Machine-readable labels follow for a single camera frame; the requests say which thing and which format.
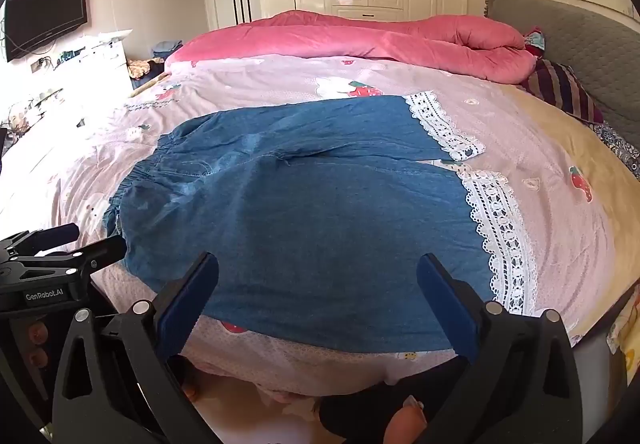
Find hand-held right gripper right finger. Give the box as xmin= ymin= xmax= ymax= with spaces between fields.
xmin=416 ymin=253 xmax=585 ymax=444

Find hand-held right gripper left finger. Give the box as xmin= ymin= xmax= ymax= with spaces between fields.
xmin=51 ymin=251 xmax=220 ymax=444

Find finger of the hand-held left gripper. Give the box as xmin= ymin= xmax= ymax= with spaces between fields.
xmin=0 ymin=223 xmax=81 ymax=259
xmin=10 ymin=235 xmax=127 ymax=277

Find blue denim pants lace trim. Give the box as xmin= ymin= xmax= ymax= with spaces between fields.
xmin=102 ymin=94 xmax=538 ymax=354

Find person's left hand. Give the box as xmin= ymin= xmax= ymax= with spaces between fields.
xmin=25 ymin=323 xmax=50 ymax=366

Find person's foot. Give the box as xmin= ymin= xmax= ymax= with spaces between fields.
xmin=384 ymin=395 xmax=428 ymax=444

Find pink strawberry printed bedsheet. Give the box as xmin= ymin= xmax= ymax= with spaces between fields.
xmin=0 ymin=53 xmax=640 ymax=397

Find white dresser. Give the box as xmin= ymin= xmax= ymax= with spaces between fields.
xmin=30 ymin=30 xmax=133 ymax=98

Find folded blue clothes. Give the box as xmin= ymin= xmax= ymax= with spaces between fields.
xmin=152 ymin=40 xmax=184 ymax=60

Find black flat television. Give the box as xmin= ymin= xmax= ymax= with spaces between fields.
xmin=4 ymin=0 xmax=90 ymax=62

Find blue floral pillow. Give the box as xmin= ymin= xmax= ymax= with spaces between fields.
xmin=595 ymin=121 xmax=640 ymax=180

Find striped dark cloth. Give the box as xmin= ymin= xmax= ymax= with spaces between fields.
xmin=520 ymin=58 xmax=606 ymax=124

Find pink quilt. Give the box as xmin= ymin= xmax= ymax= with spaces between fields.
xmin=165 ymin=10 xmax=536 ymax=84

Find grey quilted headboard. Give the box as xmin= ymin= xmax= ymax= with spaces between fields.
xmin=484 ymin=0 xmax=640 ymax=150

